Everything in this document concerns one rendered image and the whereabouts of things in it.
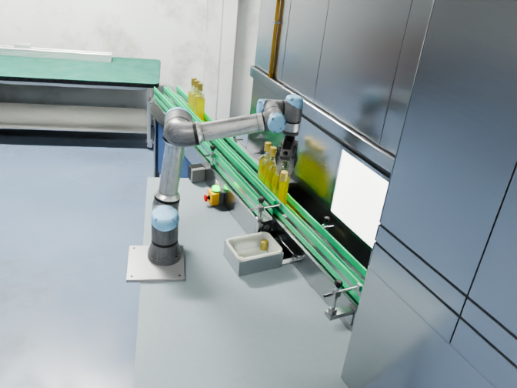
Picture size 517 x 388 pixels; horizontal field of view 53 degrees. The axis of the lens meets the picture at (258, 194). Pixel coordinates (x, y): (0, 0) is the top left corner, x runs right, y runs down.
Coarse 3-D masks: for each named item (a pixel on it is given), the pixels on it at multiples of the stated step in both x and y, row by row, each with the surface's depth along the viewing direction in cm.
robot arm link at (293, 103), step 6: (288, 96) 218; (294, 96) 218; (300, 96) 219; (288, 102) 217; (294, 102) 216; (300, 102) 217; (288, 108) 217; (294, 108) 217; (300, 108) 218; (288, 114) 218; (294, 114) 218; (300, 114) 220; (288, 120) 220; (294, 120) 220; (300, 120) 222
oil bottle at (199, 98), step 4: (200, 84) 330; (200, 88) 331; (200, 92) 333; (196, 96) 333; (200, 96) 333; (204, 96) 335; (196, 100) 334; (200, 100) 334; (204, 100) 335; (196, 104) 335; (200, 104) 336; (204, 104) 337; (196, 108) 336; (200, 108) 337; (204, 108) 338; (196, 112) 337; (200, 112) 338; (200, 116) 340
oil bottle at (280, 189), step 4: (276, 172) 249; (276, 176) 249; (288, 176) 248; (276, 180) 250; (288, 180) 249; (276, 184) 250; (280, 184) 248; (284, 184) 249; (288, 184) 250; (276, 188) 251; (280, 188) 249; (284, 188) 250; (276, 192) 252; (280, 192) 251; (284, 192) 252; (276, 196) 252; (280, 196) 252; (284, 196) 253; (280, 200) 253; (284, 200) 254; (284, 204) 255
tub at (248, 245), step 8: (256, 232) 245; (264, 232) 245; (232, 240) 239; (240, 240) 241; (248, 240) 243; (256, 240) 245; (272, 240) 241; (232, 248) 232; (240, 248) 242; (248, 248) 245; (256, 248) 246; (272, 248) 241; (280, 248) 235; (248, 256) 239; (256, 256) 228; (264, 256) 230
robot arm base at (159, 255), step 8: (152, 248) 227; (160, 248) 225; (168, 248) 226; (176, 248) 229; (152, 256) 228; (160, 256) 226; (168, 256) 227; (176, 256) 232; (160, 264) 227; (168, 264) 228
